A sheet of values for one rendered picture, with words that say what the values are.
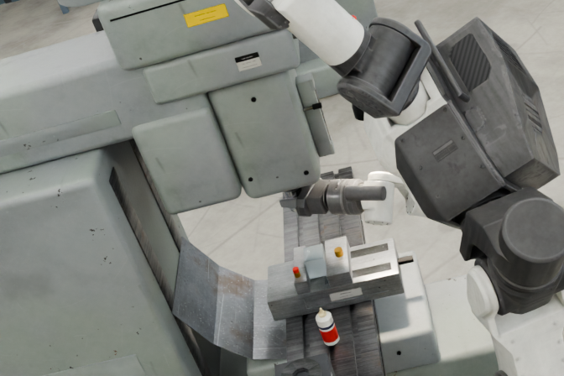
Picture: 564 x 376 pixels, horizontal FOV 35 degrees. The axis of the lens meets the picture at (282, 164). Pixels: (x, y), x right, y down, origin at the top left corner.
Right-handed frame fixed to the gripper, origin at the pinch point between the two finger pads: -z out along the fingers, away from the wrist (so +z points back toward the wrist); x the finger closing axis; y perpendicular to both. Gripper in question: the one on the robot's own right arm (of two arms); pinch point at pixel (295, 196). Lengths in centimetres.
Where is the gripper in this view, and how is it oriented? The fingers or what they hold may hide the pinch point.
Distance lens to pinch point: 223.7
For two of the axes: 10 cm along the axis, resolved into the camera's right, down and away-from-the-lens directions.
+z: 8.7, -0.1, -4.9
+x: -3.9, 5.9, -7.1
